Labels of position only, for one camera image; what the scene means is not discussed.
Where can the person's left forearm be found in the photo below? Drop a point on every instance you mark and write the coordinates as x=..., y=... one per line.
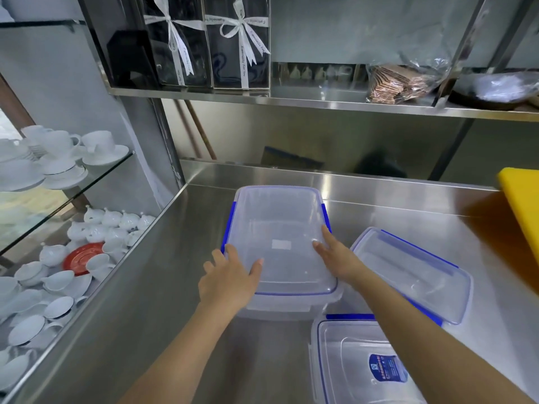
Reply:
x=189, y=353

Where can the clear gift box white ribbon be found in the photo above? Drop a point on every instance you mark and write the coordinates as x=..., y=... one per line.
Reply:
x=181, y=46
x=240, y=41

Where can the person's left hand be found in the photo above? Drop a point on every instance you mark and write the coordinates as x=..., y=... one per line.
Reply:
x=225, y=286

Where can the person's left middle finger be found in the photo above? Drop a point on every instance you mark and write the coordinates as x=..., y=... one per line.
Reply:
x=219, y=259

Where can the person's right forearm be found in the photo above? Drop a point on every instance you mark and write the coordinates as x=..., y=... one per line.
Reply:
x=421, y=340

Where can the yellow cutting board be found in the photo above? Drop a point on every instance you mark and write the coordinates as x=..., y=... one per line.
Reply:
x=522, y=206

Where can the large clear lid blue clips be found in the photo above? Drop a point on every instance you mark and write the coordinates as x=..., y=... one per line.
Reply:
x=278, y=222

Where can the clear box with blue label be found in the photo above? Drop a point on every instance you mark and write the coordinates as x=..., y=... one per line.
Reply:
x=345, y=366

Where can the large clear plastic storage box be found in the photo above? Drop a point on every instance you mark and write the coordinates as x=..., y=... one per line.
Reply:
x=294, y=307

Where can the group of white cups saucers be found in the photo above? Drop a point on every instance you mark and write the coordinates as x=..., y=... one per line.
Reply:
x=59, y=157

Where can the person's left thumb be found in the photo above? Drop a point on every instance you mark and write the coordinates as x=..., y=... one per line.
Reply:
x=257, y=271

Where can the bag of brown packets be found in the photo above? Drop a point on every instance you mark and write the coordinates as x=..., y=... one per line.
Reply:
x=400, y=82

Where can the person's right hand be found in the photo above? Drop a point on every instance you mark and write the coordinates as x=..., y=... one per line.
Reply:
x=343, y=262

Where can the glass shelf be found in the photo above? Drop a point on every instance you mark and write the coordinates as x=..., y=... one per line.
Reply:
x=38, y=24
x=84, y=193

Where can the dark pan with plastic wrap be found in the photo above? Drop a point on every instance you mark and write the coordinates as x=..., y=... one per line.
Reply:
x=492, y=90

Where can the small clear lid blue clips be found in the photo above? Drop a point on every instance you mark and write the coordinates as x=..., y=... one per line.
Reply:
x=415, y=275

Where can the black box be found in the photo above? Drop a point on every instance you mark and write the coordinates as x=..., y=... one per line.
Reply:
x=130, y=58

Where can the stainless steel shelf rack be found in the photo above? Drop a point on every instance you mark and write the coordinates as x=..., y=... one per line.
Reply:
x=303, y=100

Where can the red saucer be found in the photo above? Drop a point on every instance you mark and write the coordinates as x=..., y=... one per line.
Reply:
x=80, y=258

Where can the pile of white teapots cups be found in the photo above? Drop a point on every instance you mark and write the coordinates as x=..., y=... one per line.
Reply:
x=42, y=298

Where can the person's right thumb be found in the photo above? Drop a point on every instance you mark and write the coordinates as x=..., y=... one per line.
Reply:
x=323, y=250

